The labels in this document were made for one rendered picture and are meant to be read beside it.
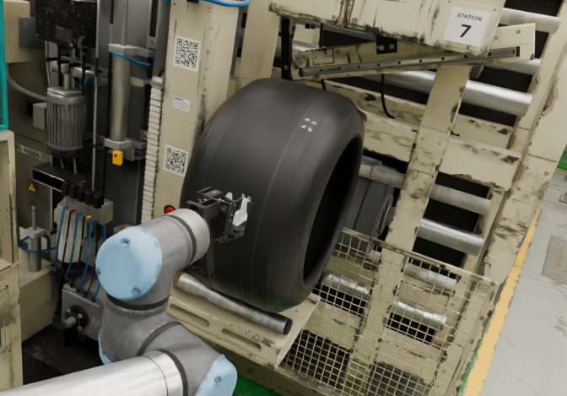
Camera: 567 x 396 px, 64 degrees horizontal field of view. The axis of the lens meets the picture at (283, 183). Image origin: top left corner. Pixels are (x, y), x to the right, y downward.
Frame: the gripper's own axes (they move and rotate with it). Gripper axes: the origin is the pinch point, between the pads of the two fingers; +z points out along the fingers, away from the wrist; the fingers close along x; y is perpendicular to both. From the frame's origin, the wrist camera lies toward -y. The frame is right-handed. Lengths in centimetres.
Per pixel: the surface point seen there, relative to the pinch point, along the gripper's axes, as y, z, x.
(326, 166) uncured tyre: 12.9, 12.1, -12.5
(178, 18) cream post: 36, 18, 35
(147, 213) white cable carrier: -20, 25, 40
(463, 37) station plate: 47, 43, -30
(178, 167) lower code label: -2.1, 22.3, 30.5
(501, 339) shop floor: -103, 208, -100
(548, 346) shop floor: -102, 221, -128
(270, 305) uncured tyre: -22.6, 9.6, -8.2
